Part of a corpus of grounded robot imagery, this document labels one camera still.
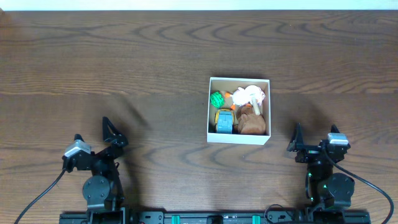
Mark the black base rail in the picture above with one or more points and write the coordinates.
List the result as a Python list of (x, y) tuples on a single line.
[(158, 217)]

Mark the grey yellow toy car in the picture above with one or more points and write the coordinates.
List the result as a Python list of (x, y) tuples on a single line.
[(224, 121)]

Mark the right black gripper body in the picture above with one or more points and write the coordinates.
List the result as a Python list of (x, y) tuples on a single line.
[(314, 148)]

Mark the brown plush bear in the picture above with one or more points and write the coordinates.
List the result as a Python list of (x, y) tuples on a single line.
[(249, 123)]

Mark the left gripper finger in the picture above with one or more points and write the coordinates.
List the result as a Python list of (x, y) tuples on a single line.
[(113, 135), (78, 137)]

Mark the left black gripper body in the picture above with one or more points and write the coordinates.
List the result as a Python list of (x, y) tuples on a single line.
[(99, 152)]

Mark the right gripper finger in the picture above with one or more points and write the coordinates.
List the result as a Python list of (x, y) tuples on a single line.
[(296, 143), (334, 129)]

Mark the pink white duck toy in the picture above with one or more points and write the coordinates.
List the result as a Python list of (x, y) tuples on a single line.
[(252, 94)]

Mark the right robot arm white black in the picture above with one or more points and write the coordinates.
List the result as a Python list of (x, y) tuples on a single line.
[(329, 192)]

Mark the white cardboard box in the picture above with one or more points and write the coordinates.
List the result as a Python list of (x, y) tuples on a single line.
[(230, 85)]

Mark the green round toy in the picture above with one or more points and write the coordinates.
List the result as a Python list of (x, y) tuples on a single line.
[(217, 100)]

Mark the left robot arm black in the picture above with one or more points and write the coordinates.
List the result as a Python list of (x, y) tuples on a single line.
[(103, 191)]

